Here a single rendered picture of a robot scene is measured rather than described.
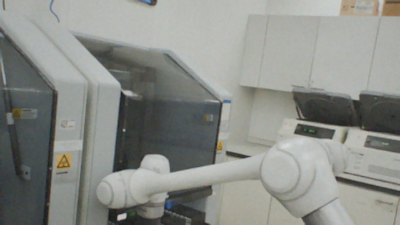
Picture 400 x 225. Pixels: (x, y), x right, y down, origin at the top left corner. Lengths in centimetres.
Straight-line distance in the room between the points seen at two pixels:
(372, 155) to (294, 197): 254
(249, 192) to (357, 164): 102
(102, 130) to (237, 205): 271
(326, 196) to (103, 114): 76
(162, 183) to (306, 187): 46
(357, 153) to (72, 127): 258
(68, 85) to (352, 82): 287
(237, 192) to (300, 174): 304
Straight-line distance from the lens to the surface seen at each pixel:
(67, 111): 128
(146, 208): 141
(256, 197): 383
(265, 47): 411
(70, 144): 131
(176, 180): 120
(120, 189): 123
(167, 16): 326
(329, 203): 97
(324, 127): 359
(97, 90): 134
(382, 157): 343
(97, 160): 139
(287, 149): 92
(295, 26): 402
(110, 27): 286
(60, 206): 134
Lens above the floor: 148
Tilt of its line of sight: 8 degrees down
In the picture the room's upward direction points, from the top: 8 degrees clockwise
